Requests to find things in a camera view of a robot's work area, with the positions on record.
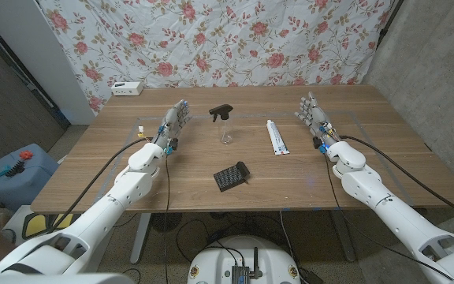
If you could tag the white power strip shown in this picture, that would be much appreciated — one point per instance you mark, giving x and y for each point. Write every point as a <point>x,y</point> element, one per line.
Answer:
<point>126,88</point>

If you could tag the grey table leg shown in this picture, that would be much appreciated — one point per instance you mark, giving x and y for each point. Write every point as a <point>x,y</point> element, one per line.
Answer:
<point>343,236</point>

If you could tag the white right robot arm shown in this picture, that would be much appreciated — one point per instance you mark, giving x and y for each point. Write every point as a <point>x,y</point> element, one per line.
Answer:
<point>388,213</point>

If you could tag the grey computer module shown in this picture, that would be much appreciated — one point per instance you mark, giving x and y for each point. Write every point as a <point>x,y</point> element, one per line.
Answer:
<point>239,274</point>

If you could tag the black antenna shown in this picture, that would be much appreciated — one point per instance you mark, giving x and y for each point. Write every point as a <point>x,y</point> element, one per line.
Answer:
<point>256,260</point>

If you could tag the white toothpaste tube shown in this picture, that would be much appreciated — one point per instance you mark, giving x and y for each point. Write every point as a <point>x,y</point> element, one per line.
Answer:
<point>277,138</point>

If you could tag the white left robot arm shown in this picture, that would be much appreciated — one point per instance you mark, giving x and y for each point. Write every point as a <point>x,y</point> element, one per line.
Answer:
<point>124,193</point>

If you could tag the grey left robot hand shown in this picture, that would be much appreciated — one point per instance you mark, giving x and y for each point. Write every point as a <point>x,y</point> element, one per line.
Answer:
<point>170,126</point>

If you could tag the floral backdrop cloth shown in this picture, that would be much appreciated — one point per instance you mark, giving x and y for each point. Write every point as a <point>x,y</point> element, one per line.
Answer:
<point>231,39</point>

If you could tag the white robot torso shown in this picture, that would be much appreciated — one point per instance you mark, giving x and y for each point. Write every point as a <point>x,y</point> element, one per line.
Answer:
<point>215,260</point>

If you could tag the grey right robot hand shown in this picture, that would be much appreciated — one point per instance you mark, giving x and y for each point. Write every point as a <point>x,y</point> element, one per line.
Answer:
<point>317,118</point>

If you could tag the clear spray bottle black pump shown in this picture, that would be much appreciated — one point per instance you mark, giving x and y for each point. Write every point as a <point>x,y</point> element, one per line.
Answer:
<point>221,110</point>

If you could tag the red flower toy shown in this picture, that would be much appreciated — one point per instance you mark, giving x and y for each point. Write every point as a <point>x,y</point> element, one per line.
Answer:
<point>26,154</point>

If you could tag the black round fan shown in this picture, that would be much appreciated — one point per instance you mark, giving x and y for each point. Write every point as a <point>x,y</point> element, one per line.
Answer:
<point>166,221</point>

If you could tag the blue storage box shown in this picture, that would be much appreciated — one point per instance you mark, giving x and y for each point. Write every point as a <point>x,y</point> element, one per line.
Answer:
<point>30,185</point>

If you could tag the black pole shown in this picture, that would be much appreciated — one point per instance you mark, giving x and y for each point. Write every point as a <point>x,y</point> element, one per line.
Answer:
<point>388,21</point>

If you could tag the yellow black object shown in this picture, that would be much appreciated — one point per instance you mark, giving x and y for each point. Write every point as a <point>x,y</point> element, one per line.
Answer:
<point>38,225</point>

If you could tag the white table leg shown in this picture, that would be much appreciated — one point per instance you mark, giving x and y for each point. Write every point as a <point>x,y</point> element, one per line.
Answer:
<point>140,236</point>

